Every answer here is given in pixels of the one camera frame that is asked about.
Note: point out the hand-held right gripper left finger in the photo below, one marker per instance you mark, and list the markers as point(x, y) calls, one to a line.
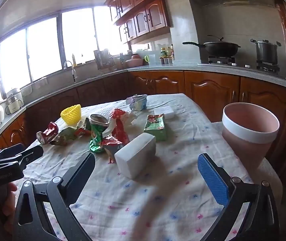
point(81, 175)

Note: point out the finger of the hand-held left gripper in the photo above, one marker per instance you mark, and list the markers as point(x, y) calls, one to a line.
point(10, 150)
point(30, 153)

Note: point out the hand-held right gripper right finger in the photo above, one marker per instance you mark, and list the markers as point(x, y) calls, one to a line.
point(211, 178)

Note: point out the pink bin with white rim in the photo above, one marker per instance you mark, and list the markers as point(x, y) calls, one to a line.
point(243, 153)

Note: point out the red snack packet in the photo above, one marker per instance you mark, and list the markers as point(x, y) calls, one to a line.
point(119, 133)

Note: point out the green drink carton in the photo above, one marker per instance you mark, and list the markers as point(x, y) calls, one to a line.
point(155, 130)

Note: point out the person's left hand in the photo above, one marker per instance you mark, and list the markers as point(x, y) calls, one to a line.
point(8, 205)

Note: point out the crushed red can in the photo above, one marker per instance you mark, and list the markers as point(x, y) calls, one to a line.
point(49, 131)

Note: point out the green red snack wrapper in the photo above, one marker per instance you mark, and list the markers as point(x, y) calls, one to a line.
point(66, 135)

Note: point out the crushed green can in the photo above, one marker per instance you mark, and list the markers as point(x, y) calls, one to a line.
point(97, 133)

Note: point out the white kitchen appliance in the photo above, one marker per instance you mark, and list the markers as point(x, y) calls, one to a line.
point(14, 103)

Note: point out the yellow foam fruit net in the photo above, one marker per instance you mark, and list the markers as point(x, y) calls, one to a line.
point(70, 115)

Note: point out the white flower print tablecloth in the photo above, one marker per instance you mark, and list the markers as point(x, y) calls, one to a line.
point(158, 193)

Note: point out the large white foam block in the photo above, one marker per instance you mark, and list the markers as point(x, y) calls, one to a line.
point(135, 155)

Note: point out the white foam net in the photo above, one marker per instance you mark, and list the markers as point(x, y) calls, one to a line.
point(104, 111)

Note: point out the small white foam block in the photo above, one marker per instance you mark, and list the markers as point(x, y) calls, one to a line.
point(164, 111)

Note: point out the wooden lower cabinets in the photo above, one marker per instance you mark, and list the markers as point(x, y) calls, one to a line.
point(208, 87)

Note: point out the wooden cabinets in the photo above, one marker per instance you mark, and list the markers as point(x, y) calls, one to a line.
point(145, 15)
point(208, 87)

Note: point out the chrome faucet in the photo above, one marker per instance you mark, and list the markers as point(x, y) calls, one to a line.
point(73, 72)

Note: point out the blue white wrapper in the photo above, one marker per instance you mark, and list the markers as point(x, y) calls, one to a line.
point(138, 103)

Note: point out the kitchen window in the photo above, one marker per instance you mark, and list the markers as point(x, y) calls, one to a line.
point(45, 50)

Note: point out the gas stove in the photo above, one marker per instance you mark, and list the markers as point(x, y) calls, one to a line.
point(233, 62)

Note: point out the utensil rack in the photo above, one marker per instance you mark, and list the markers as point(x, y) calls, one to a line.
point(104, 60)

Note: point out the grey kitchen countertop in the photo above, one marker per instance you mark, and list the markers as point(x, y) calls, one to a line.
point(158, 68)

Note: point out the black wok with lid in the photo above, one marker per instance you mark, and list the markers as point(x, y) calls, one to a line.
point(220, 47)

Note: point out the seasoning bottles and jars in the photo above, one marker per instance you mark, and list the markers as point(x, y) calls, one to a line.
point(166, 55)

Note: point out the steel pot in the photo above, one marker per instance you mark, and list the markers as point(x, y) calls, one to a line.
point(265, 52)

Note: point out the wooden upper cabinets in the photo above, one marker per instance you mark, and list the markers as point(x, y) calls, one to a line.
point(145, 15)

